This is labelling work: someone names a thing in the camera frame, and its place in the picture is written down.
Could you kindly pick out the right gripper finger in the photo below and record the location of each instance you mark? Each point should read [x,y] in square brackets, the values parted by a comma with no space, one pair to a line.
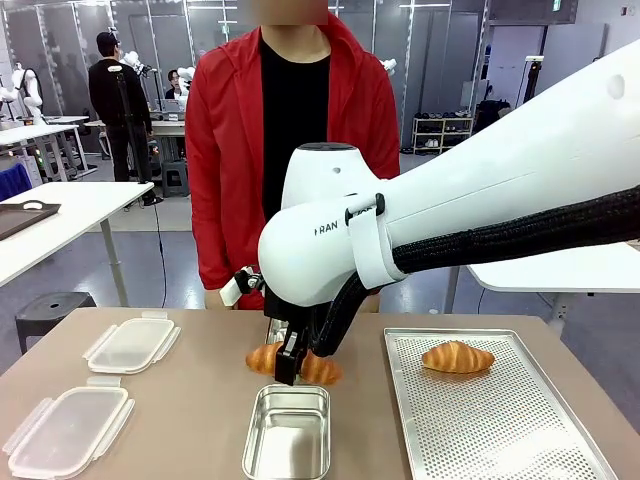
[306,345]
[286,367]

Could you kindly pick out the golden brown croissant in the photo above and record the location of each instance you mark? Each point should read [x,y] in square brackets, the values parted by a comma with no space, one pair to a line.
[457,357]
[322,371]

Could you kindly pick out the black stool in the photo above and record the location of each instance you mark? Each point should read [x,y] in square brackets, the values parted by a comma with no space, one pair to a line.
[50,310]

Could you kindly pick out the person's left hand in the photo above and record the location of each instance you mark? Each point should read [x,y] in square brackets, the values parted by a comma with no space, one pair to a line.
[373,303]

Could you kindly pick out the dark rectangular tray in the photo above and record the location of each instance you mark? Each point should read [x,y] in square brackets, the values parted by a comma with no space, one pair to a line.
[22,217]

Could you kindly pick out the black tripod stand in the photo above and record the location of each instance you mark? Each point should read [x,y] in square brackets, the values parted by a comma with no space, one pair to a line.
[131,130]

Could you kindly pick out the standing person in black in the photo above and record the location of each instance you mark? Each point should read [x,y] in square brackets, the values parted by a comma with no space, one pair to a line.
[112,95]

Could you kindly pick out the blue cloth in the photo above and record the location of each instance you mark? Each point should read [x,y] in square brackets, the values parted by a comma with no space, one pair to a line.
[15,180]

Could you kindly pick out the rectangular steel container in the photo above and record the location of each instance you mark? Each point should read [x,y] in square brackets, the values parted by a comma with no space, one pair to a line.
[287,435]

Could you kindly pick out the white rounded table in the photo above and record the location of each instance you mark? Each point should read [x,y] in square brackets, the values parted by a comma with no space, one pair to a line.
[560,270]

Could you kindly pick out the white side table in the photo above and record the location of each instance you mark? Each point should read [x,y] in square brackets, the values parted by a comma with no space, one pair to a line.
[75,215]

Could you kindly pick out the perforated metal baking tray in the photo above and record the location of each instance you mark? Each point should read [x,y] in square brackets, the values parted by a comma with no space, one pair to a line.
[495,415]

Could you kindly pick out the shoe rack with shoes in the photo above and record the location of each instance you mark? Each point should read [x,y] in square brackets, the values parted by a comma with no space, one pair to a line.
[442,132]

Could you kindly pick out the seated person with glasses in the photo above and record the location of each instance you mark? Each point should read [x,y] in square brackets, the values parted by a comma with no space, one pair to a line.
[176,87]

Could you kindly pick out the person's right hand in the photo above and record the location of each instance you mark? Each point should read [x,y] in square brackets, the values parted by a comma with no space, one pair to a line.
[212,300]

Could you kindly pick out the person in red jacket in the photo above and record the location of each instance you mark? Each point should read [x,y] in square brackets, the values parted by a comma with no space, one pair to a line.
[225,150]

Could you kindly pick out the grey plastic step stool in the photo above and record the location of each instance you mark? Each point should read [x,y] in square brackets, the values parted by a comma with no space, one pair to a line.
[175,180]

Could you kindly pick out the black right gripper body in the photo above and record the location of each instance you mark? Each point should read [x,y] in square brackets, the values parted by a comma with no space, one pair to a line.
[287,312]

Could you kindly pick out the background work desk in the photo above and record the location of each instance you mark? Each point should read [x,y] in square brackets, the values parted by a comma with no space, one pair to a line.
[35,135]

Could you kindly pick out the clear plastic container lid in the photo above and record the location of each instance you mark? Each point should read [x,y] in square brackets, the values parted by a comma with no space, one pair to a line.
[131,345]
[67,432]

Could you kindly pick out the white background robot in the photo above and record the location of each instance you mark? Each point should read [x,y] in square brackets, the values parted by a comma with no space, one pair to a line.
[31,90]

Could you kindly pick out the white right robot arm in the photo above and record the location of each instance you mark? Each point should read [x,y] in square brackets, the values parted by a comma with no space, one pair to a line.
[500,165]

